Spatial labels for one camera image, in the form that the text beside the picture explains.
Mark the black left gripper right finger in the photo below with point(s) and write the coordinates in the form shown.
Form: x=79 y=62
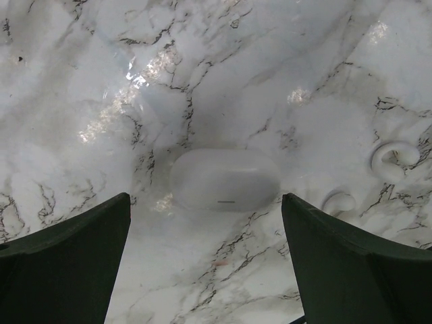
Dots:
x=347 y=275

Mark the white earbud right one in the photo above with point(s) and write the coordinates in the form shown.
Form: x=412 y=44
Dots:
x=339 y=202

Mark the white earbud left one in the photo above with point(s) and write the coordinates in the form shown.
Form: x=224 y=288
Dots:
x=389 y=160

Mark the white earbud case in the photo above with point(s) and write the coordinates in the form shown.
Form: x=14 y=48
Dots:
x=231 y=180

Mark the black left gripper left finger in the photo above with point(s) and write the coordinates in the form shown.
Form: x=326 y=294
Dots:
x=66 y=273

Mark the white earbud one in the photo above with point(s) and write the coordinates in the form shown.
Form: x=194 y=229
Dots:
x=389 y=160
x=339 y=202

